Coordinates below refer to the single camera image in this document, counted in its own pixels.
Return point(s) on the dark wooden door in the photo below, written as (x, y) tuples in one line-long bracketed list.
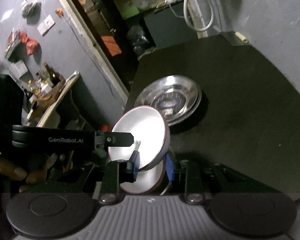
[(95, 12)]

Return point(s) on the red plastic bag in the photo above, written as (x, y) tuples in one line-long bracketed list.
[(32, 47), (23, 37)]

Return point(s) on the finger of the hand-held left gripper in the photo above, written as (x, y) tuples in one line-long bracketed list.
[(120, 140)]

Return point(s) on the green box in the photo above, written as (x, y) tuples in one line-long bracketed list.
[(130, 13)]

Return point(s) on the white door frame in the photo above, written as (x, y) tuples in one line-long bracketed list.
[(96, 48)]

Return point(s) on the colourful packet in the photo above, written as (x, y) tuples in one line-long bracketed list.
[(13, 46)]

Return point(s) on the white carton box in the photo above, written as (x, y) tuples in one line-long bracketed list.
[(18, 68)]

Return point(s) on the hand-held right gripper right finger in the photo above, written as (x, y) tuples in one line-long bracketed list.
[(170, 167)]

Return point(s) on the orange wall hook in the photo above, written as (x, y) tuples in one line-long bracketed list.
[(59, 12)]

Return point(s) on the white squeeze tube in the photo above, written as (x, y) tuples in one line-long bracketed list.
[(73, 75)]

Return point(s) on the white plastic bottle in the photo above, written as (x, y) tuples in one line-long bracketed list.
[(46, 88)]

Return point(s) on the grey cabinet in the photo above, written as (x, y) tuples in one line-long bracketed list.
[(170, 27)]

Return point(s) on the dark glass bottle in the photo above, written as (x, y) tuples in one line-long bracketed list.
[(53, 76)]

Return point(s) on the cream kitchen counter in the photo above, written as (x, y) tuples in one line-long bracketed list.
[(55, 106)]

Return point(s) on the hanging grey bag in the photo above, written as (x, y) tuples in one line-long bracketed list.
[(31, 8)]

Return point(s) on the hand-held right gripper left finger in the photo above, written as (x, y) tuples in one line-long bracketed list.
[(134, 170)]

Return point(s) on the black plastic bag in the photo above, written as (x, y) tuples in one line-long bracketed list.
[(141, 40)]

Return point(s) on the white ceramic bowl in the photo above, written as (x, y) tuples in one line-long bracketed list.
[(145, 125), (150, 180)]

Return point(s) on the person's left hand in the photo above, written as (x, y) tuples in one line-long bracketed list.
[(35, 172)]

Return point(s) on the white wall switch panel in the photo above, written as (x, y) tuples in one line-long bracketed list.
[(43, 28), (50, 21)]

